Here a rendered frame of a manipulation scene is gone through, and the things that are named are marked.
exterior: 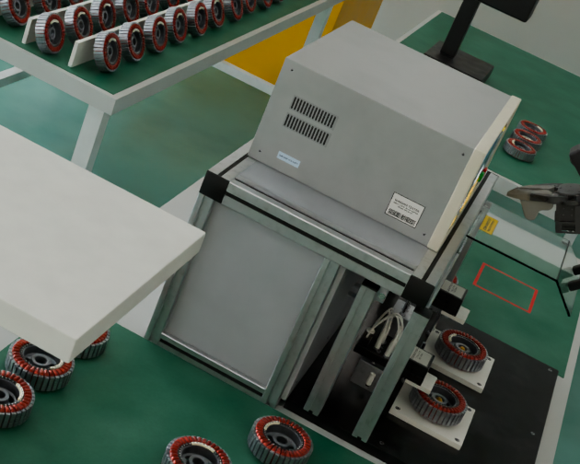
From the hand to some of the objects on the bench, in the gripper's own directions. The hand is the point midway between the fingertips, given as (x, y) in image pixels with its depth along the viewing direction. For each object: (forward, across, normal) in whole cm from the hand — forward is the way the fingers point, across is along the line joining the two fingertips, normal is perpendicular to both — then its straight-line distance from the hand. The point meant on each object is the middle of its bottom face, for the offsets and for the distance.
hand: (513, 190), depth 225 cm
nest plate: (+12, +4, -40) cm, 42 cm away
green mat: (+34, -73, -32) cm, 87 cm away
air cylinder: (+26, -20, -34) cm, 47 cm away
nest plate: (+12, -20, -40) cm, 47 cm away
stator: (+33, -54, -33) cm, 71 cm away
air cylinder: (+26, +4, -34) cm, 43 cm away
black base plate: (+15, -8, -42) cm, 45 cm away
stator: (+12, -20, -39) cm, 46 cm away
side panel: (+50, -41, -25) cm, 69 cm away
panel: (+36, -8, -29) cm, 47 cm away
